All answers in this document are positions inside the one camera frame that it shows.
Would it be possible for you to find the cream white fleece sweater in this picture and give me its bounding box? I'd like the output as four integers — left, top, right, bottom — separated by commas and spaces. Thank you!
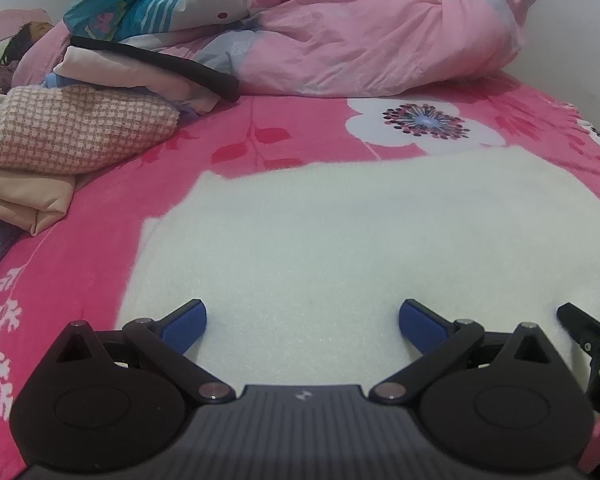
118, 146, 600, 389

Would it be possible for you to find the stack of folded clothes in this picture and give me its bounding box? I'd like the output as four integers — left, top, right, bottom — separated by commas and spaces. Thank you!
0, 47, 219, 261

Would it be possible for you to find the pink floral bed blanket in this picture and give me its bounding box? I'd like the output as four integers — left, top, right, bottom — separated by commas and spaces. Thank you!
0, 75, 600, 479

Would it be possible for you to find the black folded garment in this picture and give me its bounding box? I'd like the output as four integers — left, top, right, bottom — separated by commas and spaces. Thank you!
69, 36, 240, 103

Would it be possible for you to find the pink patterned duvet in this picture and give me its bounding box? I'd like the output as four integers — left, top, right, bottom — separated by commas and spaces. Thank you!
11, 0, 546, 99

